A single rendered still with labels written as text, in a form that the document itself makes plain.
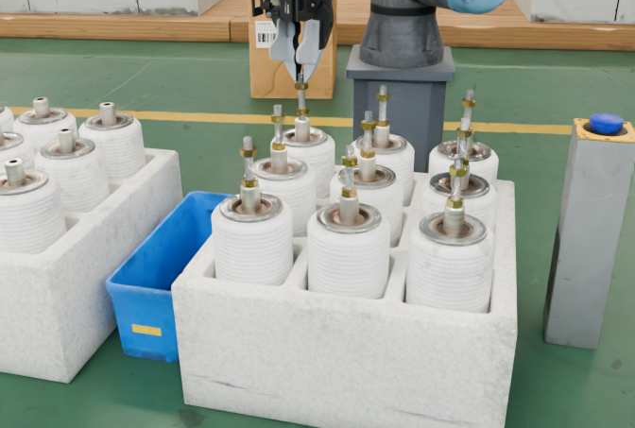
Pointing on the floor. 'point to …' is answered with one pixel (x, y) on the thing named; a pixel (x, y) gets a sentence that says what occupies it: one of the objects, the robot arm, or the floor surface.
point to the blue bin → (160, 278)
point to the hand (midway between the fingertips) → (303, 71)
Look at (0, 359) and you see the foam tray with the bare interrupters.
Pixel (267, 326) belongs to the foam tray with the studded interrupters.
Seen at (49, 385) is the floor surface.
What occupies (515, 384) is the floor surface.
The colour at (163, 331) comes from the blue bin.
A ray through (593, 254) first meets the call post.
